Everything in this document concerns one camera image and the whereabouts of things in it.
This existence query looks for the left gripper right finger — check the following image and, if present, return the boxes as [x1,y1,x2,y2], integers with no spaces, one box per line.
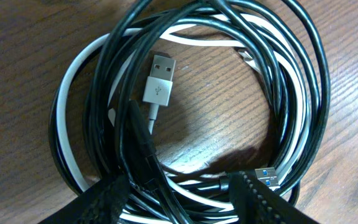
[227,171,318,224]

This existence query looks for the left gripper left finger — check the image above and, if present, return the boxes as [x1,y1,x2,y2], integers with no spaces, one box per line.
[41,174,130,224]

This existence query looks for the white USB cable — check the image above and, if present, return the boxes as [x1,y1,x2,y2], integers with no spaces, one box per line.
[56,14,310,224]

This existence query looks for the black USB cable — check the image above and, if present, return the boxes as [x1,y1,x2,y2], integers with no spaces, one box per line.
[48,0,332,224]

